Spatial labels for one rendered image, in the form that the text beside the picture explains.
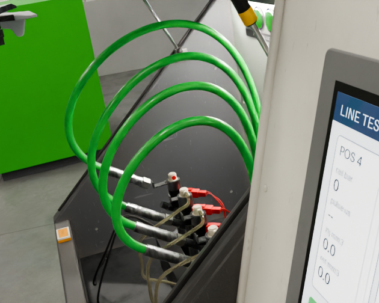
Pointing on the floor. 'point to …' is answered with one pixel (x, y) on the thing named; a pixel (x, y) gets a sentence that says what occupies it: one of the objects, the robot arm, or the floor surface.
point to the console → (296, 126)
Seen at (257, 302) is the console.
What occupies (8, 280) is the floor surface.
